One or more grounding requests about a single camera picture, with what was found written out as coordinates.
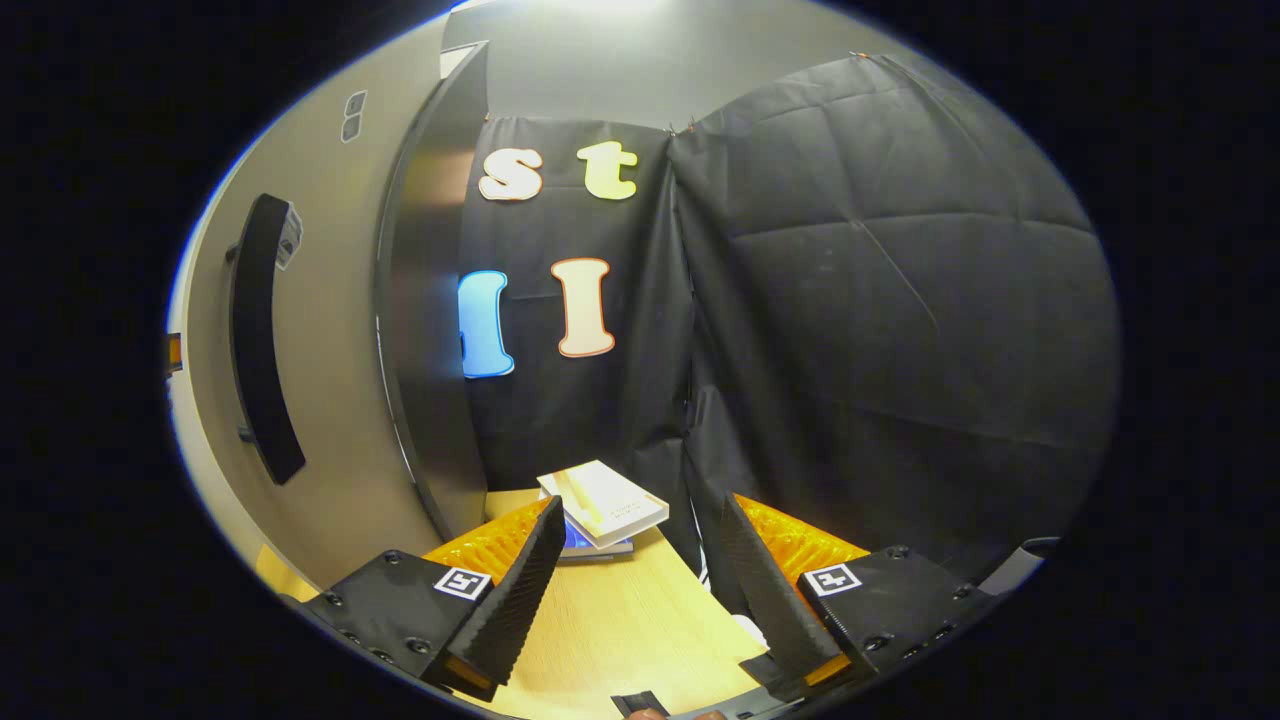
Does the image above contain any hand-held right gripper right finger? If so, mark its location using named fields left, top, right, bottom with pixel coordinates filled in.
left=719, top=491, right=1002, bottom=702

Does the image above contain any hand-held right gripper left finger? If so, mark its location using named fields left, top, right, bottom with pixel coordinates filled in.
left=300, top=495, right=569, bottom=702

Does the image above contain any white cabinet door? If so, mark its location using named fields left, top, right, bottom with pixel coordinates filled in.
left=165, top=15, right=446, bottom=593

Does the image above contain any white shoe cabinet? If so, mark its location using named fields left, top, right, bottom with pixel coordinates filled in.
left=165, top=15, right=493, bottom=593

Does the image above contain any black backdrop cloth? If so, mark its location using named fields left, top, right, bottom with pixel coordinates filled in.
left=458, top=50, right=1123, bottom=603

